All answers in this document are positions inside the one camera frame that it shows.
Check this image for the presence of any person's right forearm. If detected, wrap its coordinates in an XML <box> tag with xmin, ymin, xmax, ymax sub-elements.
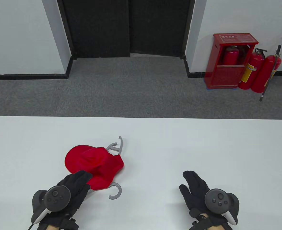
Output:
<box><xmin>199</xmin><ymin>213</ymin><xmax>232</xmax><ymax>230</ymax></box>

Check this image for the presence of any black hand controller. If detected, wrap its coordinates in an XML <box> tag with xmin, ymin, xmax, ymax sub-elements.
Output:
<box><xmin>31</xmin><ymin>186</ymin><xmax>71</xmax><ymax>225</ymax></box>
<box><xmin>205</xmin><ymin>189</ymin><xmax>240</xmax><ymax>225</ymax></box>

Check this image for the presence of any red baseball cap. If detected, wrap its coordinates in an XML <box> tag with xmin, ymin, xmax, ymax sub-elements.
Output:
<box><xmin>65</xmin><ymin>144</ymin><xmax>124</xmax><ymax>191</ymax></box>

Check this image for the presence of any gray plastic hanger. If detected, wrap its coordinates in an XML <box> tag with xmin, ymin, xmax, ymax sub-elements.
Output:
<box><xmin>106</xmin><ymin>136</ymin><xmax>124</xmax><ymax>200</ymax></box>

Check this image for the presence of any person's left hand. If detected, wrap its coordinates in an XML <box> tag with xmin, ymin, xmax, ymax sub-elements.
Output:
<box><xmin>39</xmin><ymin>170</ymin><xmax>93</xmax><ymax>225</ymax></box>

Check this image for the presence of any red fire extinguisher cabinet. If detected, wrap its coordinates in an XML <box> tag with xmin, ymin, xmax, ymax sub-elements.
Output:
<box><xmin>205</xmin><ymin>33</ymin><xmax>259</xmax><ymax>89</ymax></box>

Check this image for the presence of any plain red fire extinguisher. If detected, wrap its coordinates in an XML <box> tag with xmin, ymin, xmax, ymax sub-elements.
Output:
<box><xmin>251</xmin><ymin>55</ymin><xmax>282</xmax><ymax>93</ymax></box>

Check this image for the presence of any person's right hand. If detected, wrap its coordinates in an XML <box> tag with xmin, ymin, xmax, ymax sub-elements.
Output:
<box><xmin>179</xmin><ymin>171</ymin><xmax>214</xmax><ymax>215</ymax></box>

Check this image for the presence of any black right hand controller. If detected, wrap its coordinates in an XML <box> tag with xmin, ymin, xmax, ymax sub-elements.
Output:
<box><xmin>205</xmin><ymin>189</ymin><xmax>240</xmax><ymax>225</ymax></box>

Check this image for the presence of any black double door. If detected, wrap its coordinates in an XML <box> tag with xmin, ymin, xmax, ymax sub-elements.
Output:
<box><xmin>57</xmin><ymin>0</ymin><xmax>195</xmax><ymax>60</ymax></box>

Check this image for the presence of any black wrist strap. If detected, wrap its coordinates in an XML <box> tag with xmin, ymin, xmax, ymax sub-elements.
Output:
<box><xmin>59</xmin><ymin>216</ymin><xmax>79</xmax><ymax>230</ymax></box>
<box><xmin>190</xmin><ymin>208</ymin><xmax>214</xmax><ymax>230</ymax></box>

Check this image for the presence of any right standing red extinguisher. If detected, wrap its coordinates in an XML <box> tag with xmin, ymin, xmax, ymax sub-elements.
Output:
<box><xmin>259</xmin><ymin>45</ymin><xmax>282</xmax><ymax>102</ymax></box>

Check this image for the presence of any red extinguisher inside cabinet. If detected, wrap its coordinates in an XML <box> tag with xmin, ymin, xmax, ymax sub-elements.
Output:
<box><xmin>224</xmin><ymin>46</ymin><xmax>240</xmax><ymax>65</ymax></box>

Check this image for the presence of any red extinguisher with yellow label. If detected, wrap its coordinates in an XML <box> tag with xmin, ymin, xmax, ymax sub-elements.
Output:
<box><xmin>238</xmin><ymin>48</ymin><xmax>267</xmax><ymax>90</ymax></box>

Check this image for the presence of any black left hand controller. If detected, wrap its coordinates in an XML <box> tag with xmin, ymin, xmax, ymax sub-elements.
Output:
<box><xmin>31</xmin><ymin>186</ymin><xmax>71</xmax><ymax>225</ymax></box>

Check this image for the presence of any black right wrist strap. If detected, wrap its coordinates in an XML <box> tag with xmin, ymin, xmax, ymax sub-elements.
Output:
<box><xmin>190</xmin><ymin>208</ymin><xmax>214</xmax><ymax>230</ymax></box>

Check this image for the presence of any black left wrist strap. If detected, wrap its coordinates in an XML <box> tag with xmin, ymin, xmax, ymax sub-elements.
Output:
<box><xmin>59</xmin><ymin>216</ymin><xmax>79</xmax><ymax>230</ymax></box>

